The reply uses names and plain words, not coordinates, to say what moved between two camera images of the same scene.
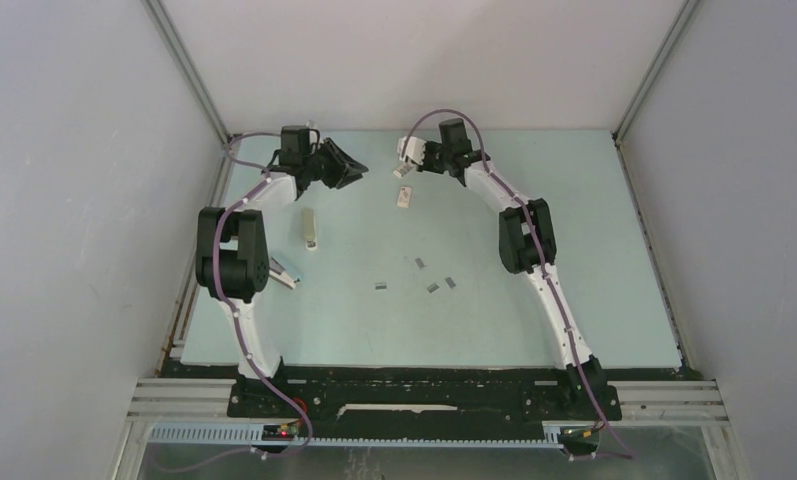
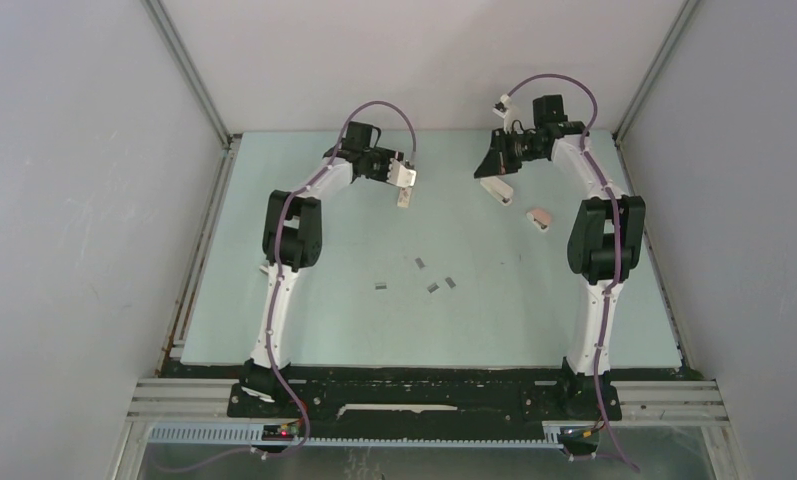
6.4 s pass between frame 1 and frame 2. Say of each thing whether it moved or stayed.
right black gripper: moved
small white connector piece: moved
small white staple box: stayed
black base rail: stayed
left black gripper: moved
